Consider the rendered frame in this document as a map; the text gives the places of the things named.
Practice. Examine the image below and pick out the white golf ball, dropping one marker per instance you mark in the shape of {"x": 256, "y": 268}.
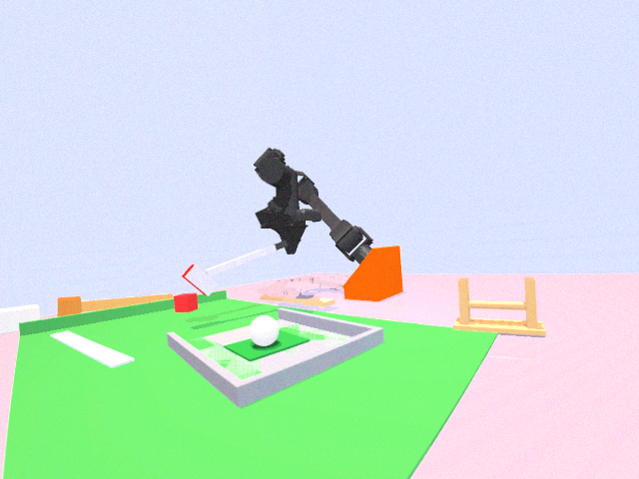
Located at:
{"x": 264, "y": 330}

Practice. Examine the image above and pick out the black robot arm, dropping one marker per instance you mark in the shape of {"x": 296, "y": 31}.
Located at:
{"x": 271, "y": 168}

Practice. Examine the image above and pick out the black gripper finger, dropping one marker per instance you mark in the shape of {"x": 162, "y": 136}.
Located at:
{"x": 284, "y": 236}
{"x": 295, "y": 233}

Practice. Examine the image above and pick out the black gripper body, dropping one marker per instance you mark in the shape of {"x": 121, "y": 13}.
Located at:
{"x": 297, "y": 216}

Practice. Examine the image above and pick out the small white cube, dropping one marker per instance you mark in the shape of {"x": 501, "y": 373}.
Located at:
{"x": 10, "y": 317}

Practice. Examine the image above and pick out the green putting mat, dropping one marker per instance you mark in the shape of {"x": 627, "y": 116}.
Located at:
{"x": 373, "y": 416}

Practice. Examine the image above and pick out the white flat strip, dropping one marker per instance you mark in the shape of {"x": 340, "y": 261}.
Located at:
{"x": 102, "y": 354}

